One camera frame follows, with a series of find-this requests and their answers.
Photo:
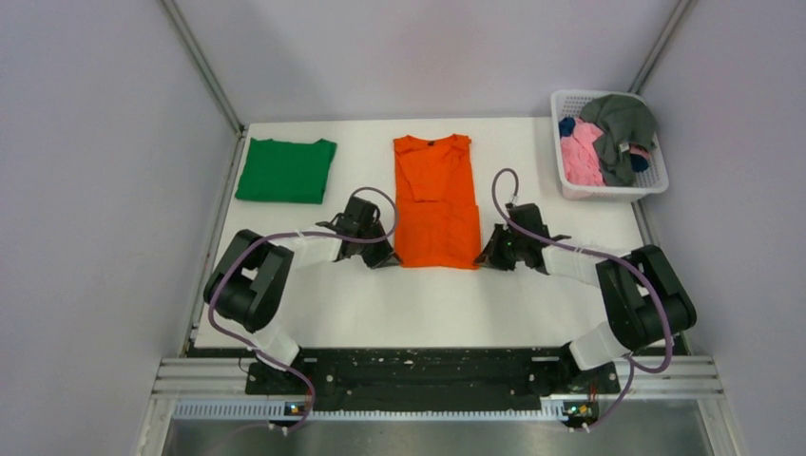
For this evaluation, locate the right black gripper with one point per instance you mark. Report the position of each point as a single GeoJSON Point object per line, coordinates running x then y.
{"type": "Point", "coordinates": [490, 256]}

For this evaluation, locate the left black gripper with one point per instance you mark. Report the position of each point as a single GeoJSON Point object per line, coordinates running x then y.
{"type": "Point", "coordinates": [385, 256]}

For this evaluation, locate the orange t-shirt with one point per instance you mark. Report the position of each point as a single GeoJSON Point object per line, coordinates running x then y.
{"type": "Point", "coordinates": [439, 222]}

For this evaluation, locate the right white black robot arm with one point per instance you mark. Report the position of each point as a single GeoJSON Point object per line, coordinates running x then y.
{"type": "Point", "coordinates": [644, 302]}

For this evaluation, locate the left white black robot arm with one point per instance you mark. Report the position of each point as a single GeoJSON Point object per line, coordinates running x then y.
{"type": "Point", "coordinates": [244, 291]}

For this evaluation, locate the folded green t-shirt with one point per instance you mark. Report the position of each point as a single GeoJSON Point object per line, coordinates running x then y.
{"type": "Point", "coordinates": [279, 171]}

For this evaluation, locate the pink t-shirt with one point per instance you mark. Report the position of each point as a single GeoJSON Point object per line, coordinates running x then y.
{"type": "Point", "coordinates": [639, 160]}

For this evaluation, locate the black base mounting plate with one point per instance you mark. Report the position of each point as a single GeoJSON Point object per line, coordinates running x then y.
{"type": "Point", "coordinates": [420, 380]}

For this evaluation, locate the white plastic laundry basket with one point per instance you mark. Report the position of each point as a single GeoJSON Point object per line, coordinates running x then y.
{"type": "Point", "coordinates": [653, 181]}

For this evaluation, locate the grey t-shirt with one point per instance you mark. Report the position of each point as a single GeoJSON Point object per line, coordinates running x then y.
{"type": "Point", "coordinates": [624, 121]}

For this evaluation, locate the white slotted cable duct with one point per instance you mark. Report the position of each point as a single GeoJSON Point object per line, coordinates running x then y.
{"type": "Point", "coordinates": [284, 411]}

